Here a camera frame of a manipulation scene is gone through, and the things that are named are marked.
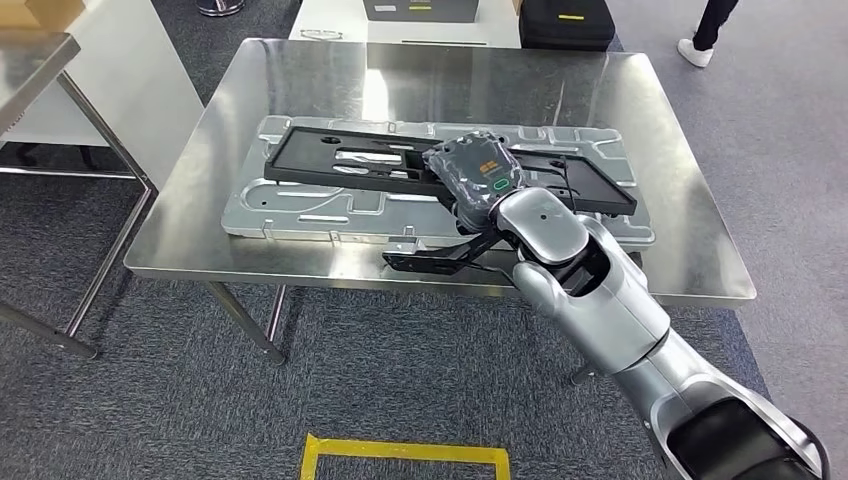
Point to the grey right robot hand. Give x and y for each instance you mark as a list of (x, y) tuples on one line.
[(477, 175)]

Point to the black plastic plate frame part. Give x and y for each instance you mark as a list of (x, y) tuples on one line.
[(298, 159)]

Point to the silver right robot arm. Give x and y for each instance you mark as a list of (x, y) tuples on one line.
[(596, 298)]

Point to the stainless steel workbench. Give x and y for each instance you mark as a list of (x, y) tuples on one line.
[(298, 79)]

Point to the dark grey box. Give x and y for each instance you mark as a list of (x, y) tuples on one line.
[(424, 10)]

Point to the black carrying case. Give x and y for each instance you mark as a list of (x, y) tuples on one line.
[(566, 26)]

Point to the stamped grey metal panel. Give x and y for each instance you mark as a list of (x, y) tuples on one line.
[(298, 212)]

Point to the eyeglasses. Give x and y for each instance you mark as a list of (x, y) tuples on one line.
[(321, 34)]

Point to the white desk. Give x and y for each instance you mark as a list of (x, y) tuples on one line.
[(331, 16)]

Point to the person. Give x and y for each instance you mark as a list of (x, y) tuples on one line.
[(712, 23)]

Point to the chrome stanchion base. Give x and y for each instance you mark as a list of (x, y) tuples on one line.
[(220, 6)]

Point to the white cabinet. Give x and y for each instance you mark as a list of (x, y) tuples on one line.
[(132, 86)]

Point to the steel side table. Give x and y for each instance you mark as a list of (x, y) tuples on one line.
[(26, 73)]

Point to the brown cardboard box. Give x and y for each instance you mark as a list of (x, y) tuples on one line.
[(40, 10)]

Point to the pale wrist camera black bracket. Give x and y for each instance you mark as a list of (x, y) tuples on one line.
[(424, 262)]

